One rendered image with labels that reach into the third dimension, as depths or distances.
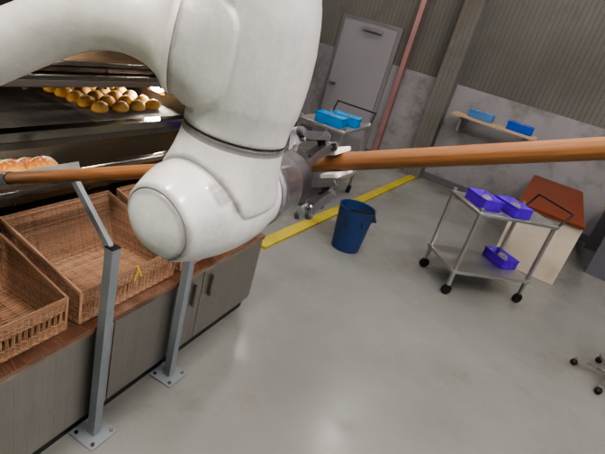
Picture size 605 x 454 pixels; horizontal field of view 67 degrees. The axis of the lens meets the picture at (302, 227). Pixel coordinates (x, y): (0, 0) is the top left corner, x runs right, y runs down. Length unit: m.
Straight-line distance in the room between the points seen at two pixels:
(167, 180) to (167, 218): 0.03
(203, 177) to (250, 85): 0.09
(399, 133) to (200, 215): 7.90
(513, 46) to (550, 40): 0.48
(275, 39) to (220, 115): 0.08
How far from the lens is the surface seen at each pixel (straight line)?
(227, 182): 0.42
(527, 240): 5.60
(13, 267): 2.10
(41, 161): 1.63
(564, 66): 7.84
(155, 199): 0.41
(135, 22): 0.43
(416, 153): 0.71
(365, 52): 8.48
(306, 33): 0.41
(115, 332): 2.13
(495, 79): 7.91
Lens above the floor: 1.84
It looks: 23 degrees down
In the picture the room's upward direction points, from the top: 16 degrees clockwise
